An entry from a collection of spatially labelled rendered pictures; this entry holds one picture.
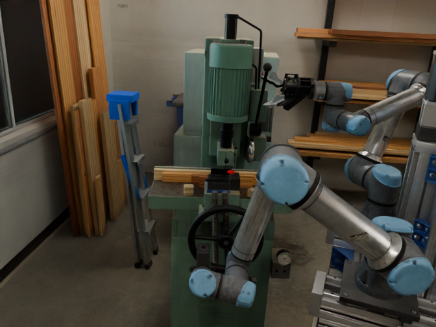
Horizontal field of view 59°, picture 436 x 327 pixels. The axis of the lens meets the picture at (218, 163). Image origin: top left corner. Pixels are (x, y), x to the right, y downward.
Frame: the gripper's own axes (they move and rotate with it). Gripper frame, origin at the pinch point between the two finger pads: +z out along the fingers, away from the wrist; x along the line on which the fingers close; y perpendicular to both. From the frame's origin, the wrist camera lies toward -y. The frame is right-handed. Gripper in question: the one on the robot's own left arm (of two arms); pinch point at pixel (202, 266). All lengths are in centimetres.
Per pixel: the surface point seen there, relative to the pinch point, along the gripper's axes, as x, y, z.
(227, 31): 7, -97, 3
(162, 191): -18.0, -29.2, 16.4
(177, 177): -12.5, -36.4, 24.1
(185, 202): -7.8, -24.6, 13.0
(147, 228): -37, -15, 118
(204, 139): -1, -57, 34
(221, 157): 6.5, -44.5, 14.8
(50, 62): -104, -119, 94
